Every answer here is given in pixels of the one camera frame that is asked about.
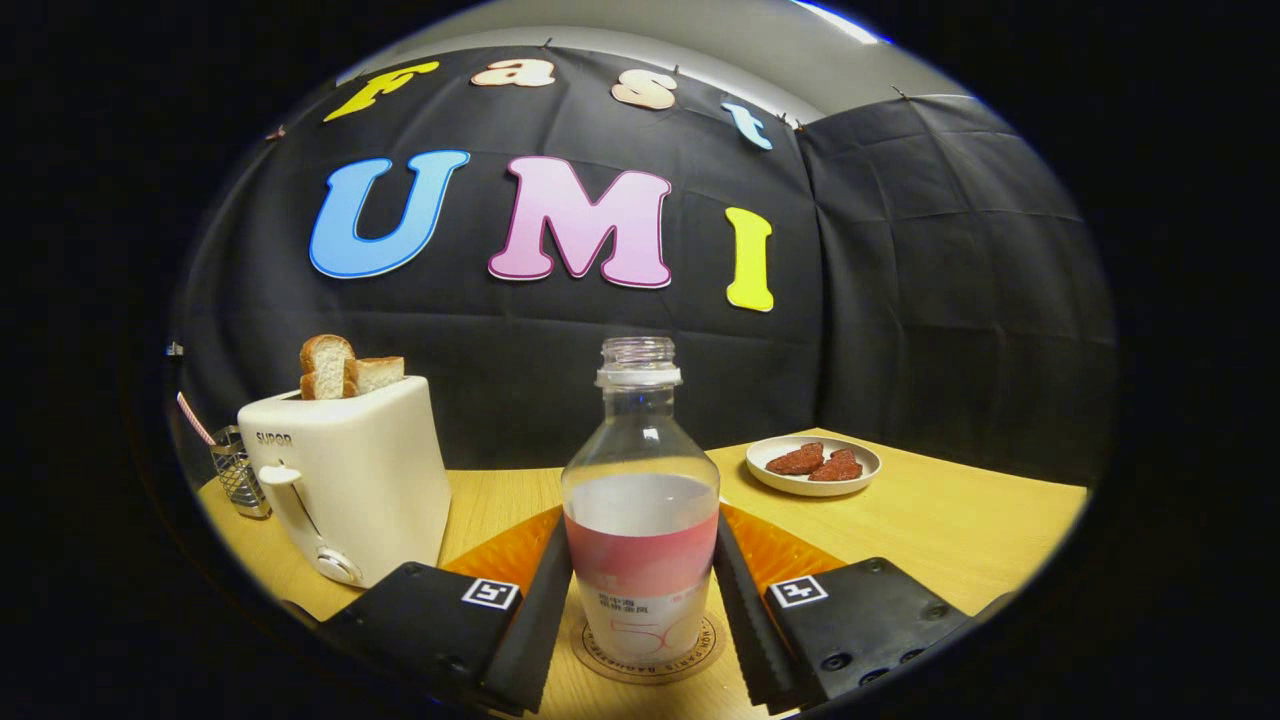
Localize clear juice bottle pink label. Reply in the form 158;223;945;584
561;337;722;665

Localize wooden table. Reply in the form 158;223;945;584
197;428;1089;720

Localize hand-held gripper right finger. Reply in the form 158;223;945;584
712;503;976;713

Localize red-brown meat piece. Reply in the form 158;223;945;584
808;449;864;483
765;443;826;477

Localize bread slice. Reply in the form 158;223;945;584
345;356;406;398
299;334;357;401

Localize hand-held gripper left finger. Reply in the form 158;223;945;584
315;505;577;716

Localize white toaster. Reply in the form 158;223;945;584
237;375;453;589

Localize round brown coaster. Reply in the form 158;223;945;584
572;612;727;686

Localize striped straw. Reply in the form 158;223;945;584
176;391;217;447

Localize white round plate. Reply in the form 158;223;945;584
745;434;883;498

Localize black backdrop cloth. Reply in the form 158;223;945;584
170;45;1116;491

